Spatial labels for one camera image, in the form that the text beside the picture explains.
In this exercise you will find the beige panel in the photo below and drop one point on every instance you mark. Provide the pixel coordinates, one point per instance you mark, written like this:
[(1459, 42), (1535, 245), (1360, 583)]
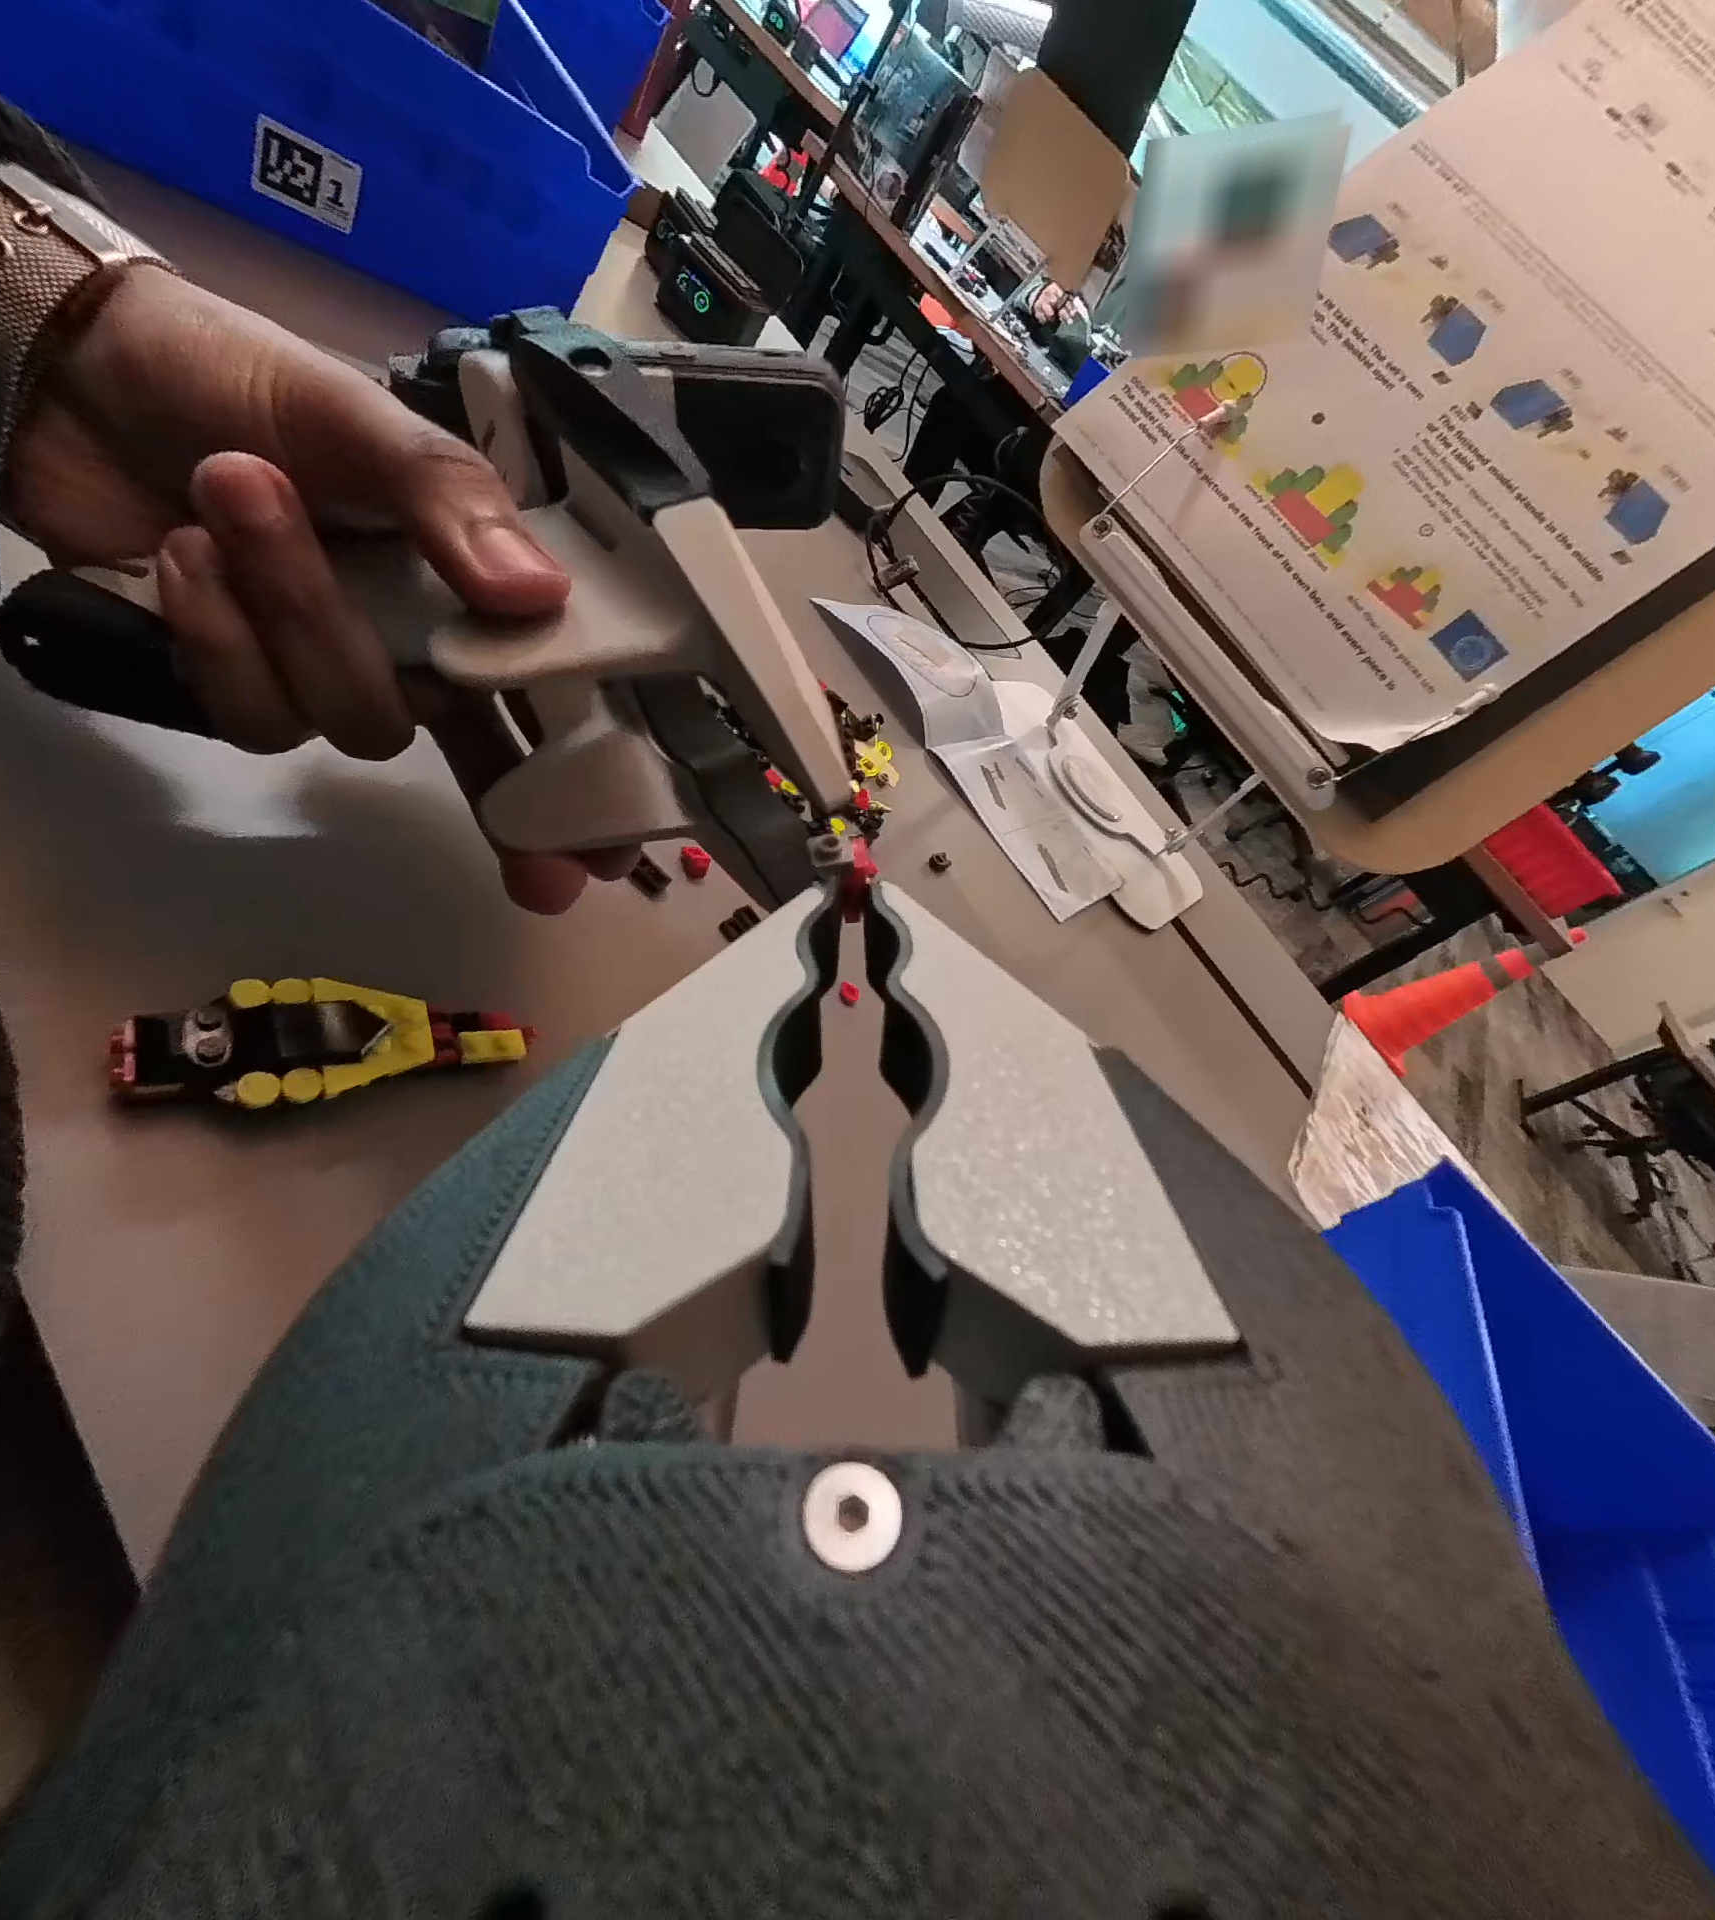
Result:
[(1060, 165)]

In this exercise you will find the wooden top table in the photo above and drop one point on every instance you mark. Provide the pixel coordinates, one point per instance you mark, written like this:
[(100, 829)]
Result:
[(918, 241)]

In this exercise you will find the black device green light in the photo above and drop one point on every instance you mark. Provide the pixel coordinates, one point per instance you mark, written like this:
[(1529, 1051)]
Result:
[(714, 278)]

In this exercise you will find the person's left hand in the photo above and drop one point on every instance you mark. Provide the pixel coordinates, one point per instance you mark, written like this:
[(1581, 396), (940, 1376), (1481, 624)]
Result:
[(226, 451)]

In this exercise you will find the red grey lego end piece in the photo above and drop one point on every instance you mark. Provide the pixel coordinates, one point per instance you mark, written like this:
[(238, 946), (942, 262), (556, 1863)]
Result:
[(842, 863)]

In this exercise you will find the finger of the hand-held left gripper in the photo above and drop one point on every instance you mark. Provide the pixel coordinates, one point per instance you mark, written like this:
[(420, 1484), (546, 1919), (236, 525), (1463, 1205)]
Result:
[(752, 631), (738, 795)]

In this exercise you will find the pile of lego pieces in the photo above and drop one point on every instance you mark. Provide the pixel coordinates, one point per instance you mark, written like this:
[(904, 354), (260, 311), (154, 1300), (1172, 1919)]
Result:
[(864, 765)]

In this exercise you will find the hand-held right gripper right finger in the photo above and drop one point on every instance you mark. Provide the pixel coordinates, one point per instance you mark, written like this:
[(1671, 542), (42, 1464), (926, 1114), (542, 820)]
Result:
[(1068, 1200)]

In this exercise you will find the lego instruction booklet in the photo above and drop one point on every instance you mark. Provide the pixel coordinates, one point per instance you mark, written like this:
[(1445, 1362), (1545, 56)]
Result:
[(978, 751)]

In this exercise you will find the grey wristwatch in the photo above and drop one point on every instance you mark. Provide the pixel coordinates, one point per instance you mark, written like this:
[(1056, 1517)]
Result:
[(2, 254)]

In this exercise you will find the black frame table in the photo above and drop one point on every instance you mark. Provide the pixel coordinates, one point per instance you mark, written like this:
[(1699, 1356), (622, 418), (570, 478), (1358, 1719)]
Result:
[(1697, 1111)]

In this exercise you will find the yellow red lego car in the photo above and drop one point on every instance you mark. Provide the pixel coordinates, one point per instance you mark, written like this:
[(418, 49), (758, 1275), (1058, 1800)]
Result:
[(332, 1042)]

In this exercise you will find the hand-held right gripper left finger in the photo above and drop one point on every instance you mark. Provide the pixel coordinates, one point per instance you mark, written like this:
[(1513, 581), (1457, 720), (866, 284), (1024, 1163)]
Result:
[(632, 1200)]

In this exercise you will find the printed instruction sheet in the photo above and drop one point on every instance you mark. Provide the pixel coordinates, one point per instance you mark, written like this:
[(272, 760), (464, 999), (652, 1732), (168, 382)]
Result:
[(1547, 300)]

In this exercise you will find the red padded seat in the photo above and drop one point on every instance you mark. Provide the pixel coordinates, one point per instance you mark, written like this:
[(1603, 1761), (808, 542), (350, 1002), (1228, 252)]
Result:
[(1547, 863)]

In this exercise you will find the blue bin with white tag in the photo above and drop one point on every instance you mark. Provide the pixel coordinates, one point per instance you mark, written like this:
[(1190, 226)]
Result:
[(422, 150)]

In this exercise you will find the orange plastic object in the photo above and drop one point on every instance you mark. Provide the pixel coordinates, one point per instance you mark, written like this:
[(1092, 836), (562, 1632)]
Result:
[(1441, 999)]

